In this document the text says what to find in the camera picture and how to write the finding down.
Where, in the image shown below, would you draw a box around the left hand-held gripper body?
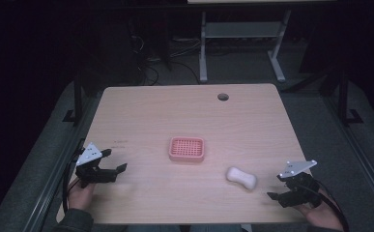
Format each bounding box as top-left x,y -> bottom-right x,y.
74,142 -> 119,189

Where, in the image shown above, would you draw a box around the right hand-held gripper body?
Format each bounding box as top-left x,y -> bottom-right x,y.
276,159 -> 323,209

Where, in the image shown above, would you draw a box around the white soap bar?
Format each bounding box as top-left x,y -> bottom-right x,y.
225,165 -> 258,190

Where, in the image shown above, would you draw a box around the pink soap dish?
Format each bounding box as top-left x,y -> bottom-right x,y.
168,136 -> 206,163

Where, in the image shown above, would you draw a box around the person's left hand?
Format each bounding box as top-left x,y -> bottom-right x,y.
67,179 -> 97,213

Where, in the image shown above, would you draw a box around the person's right hand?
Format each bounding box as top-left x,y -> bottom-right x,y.
294,188 -> 345,232

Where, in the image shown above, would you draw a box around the black metal stand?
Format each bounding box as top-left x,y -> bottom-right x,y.
336,68 -> 364,128
62,71 -> 85,126

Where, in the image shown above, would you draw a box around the white metal stand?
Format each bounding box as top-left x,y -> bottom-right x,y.
198,9 -> 293,83

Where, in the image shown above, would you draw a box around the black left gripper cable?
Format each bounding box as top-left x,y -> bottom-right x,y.
61,138 -> 86,215

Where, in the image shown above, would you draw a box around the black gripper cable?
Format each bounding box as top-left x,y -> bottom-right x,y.
313,179 -> 351,232
61,138 -> 86,215

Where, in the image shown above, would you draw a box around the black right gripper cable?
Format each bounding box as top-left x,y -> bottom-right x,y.
313,179 -> 351,232

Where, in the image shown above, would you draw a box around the floor cables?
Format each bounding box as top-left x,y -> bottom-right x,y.
129,31 -> 206,86

